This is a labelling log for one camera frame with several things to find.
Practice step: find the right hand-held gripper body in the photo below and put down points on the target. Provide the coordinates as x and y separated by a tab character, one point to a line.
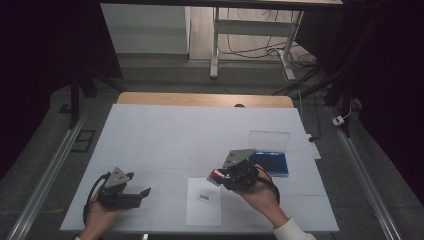
241	173

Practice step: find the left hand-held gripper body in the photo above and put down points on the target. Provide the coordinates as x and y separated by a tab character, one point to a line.
115	180

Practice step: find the red stamp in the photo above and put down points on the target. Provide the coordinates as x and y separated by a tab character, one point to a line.
214	176

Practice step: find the blue ink pad clear lid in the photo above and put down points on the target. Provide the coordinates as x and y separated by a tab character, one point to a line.
273	163

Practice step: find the person's right hand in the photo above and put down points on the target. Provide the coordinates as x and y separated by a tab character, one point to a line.
263	198

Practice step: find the person's left hand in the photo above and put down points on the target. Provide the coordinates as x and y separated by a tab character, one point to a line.
97	218

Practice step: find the white paper sheet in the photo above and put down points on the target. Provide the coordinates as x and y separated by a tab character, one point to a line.
204	213

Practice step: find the white table cover sheet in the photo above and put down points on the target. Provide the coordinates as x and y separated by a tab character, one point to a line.
173	143

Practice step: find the black metal stand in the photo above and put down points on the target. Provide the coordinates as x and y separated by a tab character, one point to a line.
75	96

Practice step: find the white plug adapter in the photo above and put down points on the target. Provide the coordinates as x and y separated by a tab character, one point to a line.
338	120

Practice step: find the dark curtain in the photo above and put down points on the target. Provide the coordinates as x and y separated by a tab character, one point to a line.
393	83
36	66

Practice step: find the white cabinet panel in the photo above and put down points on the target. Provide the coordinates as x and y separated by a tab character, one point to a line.
145	30

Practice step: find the dark floor frame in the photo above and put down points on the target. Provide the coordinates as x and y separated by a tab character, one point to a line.
83	140

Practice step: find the aluminium floor rail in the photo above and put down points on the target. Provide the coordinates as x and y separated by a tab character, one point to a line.
363	173
50	173

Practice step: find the white frame desk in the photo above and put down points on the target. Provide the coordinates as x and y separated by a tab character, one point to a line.
248	28

